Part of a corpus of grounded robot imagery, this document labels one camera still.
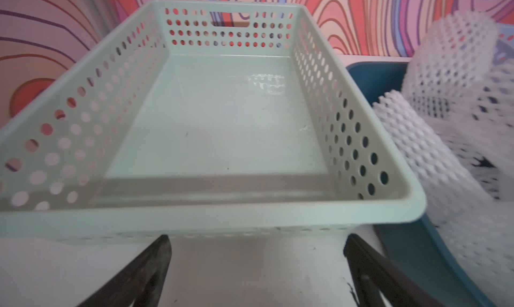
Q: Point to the white foam net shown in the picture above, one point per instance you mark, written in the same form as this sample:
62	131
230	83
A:
456	51
476	229
476	101

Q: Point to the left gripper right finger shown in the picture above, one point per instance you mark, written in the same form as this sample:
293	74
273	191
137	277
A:
375	278

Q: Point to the light blue plastic basket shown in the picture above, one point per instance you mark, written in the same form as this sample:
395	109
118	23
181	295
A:
504	47

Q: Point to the dark teal plastic tub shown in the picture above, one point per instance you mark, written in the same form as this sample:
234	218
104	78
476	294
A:
416	248

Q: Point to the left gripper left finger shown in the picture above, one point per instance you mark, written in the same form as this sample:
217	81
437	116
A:
139	283

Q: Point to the green plastic basket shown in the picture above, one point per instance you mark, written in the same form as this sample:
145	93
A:
203	120

